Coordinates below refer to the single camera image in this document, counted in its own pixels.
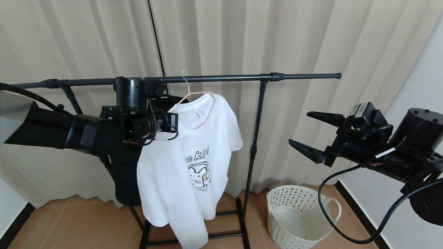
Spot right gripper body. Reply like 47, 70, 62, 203
324, 117, 395, 168

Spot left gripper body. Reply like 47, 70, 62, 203
133, 112, 179, 140

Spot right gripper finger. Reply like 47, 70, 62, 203
307, 111, 346, 127
289, 139, 327, 165

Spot white garment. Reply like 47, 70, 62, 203
137, 92, 244, 249

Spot black shorts with white cords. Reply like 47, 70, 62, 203
111, 94, 189, 207

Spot white laundry basket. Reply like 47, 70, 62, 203
266, 185, 342, 249

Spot black clothes rack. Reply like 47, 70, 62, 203
10, 73, 342, 249

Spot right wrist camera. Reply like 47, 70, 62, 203
348, 102, 394, 146

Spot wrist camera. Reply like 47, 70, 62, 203
144, 79, 167, 101
348, 102, 394, 146

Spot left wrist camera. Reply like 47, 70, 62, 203
144, 79, 167, 101

